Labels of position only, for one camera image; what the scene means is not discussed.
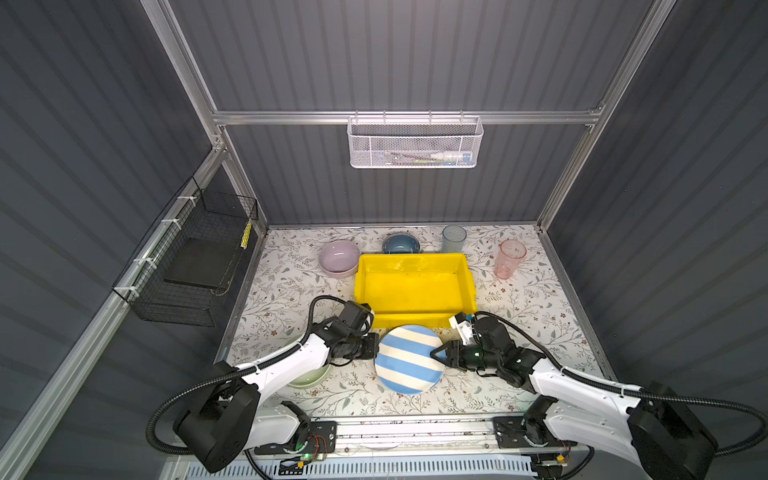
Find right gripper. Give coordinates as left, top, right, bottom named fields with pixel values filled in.
left=428, top=339, right=499, bottom=370

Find blue white striped plate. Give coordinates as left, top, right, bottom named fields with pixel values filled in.
left=374, top=325, right=446, bottom=395

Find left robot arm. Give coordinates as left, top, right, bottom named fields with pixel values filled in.
left=173, top=295, right=379, bottom=473

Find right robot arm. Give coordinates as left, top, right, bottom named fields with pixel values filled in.
left=430, top=312, right=718, bottom=479

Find yellow plastic bin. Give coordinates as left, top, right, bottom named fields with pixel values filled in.
left=354, top=253, right=478, bottom=329

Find green ceramic bowl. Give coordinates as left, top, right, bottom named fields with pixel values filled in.
left=289, top=364, right=331, bottom=389

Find purple ceramic bowl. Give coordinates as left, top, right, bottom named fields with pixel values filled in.
left=318, top=240, right=361, bottom=279

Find dark blue ceramic bowl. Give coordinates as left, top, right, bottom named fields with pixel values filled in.
left=382, top=233, right=421, bottom=254

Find grey translucent cup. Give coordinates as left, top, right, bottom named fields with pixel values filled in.
left=441, top=225, right=467, bottom=254

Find pink translucent cup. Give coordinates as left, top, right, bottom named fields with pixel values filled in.
left=494, top=239, right=527, bottom=280

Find yellow tag on basket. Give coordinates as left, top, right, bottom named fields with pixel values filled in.
left=239, top=220, right=253, bottom=250

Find items in white basket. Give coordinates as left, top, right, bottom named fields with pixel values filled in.
left=376, top=151, right=475, bottom=168

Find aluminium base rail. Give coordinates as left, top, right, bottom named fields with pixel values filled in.
left=173, top=410, right=655, bottom=466

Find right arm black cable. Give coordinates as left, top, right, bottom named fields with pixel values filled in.
left=473, top=310, right=768, bottom=480

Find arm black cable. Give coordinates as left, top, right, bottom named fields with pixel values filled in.
left=145, top=294, right=361, bottom=480
left=473, top=310, right=768, bottom=480

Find black wire basket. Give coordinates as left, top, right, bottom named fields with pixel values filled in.
left=113, top=182, right=259, bottom=327

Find white wire mesh basket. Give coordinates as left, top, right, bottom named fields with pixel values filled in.
left=346, top=112, right=484, bottom=169

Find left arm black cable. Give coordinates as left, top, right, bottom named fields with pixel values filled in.
left=145, top=294, right=361, bottom=480

